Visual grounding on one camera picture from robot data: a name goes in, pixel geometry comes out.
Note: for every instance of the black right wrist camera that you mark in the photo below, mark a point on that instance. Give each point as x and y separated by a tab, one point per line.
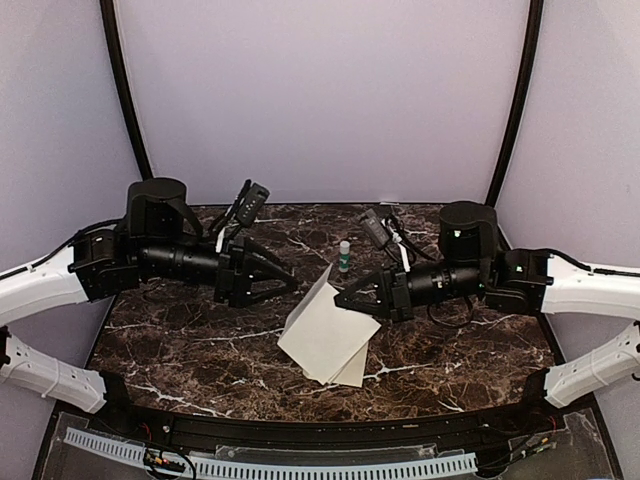
375	229

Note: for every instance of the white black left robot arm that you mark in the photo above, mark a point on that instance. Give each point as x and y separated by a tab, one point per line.
159	236

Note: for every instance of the black front table rail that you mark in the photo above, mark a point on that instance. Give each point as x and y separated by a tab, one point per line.
486	428

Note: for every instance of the green white glue stick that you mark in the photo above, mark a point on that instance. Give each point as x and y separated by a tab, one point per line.
344	256

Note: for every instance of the black corner frame post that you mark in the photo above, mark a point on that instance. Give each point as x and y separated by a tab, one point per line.
120	77
520	94

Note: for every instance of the black right corner frame post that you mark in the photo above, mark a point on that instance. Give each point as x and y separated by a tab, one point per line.
520	94

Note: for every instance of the black left corner frame post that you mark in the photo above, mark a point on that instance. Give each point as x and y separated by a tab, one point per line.
120	77

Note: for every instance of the spare white paper sheet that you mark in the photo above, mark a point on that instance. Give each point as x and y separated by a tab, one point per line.
320	337

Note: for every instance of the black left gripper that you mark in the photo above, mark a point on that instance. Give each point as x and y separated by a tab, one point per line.
236	287

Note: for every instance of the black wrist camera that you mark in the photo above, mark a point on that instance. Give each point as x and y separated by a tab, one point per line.
375	229
250	206

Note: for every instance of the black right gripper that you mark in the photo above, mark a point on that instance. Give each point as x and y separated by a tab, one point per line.
401	308

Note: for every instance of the cream paper envelope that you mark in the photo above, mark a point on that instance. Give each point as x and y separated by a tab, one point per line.
352	373

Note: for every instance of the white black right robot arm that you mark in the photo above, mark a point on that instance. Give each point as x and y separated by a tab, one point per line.
513	281

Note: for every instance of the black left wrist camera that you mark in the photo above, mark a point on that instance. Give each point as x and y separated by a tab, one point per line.
250	206

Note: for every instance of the white slotted cable duct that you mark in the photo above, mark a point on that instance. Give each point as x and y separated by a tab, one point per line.
246	463

